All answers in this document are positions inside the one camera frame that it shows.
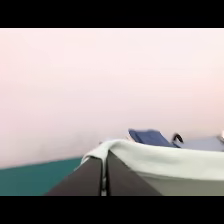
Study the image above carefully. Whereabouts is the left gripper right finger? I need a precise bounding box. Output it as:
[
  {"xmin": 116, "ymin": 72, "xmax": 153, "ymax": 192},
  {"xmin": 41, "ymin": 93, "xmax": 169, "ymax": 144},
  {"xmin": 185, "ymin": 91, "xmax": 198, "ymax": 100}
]
[{"xmin": 106, "ymin": 150, "xmax": 163, "ymax": 197}]

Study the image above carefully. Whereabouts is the blue garment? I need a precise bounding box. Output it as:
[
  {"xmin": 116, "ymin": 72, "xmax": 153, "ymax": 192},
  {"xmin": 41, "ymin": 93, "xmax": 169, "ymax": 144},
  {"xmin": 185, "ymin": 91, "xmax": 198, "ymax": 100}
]
[{"xmin": 128, "ymin": 128, "xmax": 181, "ymax": 149}]

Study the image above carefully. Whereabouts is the white garment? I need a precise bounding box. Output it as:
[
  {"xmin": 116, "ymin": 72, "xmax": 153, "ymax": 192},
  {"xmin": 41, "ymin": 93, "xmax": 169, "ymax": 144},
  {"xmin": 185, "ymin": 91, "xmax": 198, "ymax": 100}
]
[{"xmin": 73, "ymin": 138, "xmax": 224, "ymax": 197}]

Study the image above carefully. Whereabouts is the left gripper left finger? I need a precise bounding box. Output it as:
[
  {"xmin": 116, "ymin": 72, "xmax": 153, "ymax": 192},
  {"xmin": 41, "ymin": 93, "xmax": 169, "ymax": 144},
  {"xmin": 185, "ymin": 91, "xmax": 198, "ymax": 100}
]
[{"xmin": 44, "ymin": 156, "xmax": 103, "ymax": 197}]

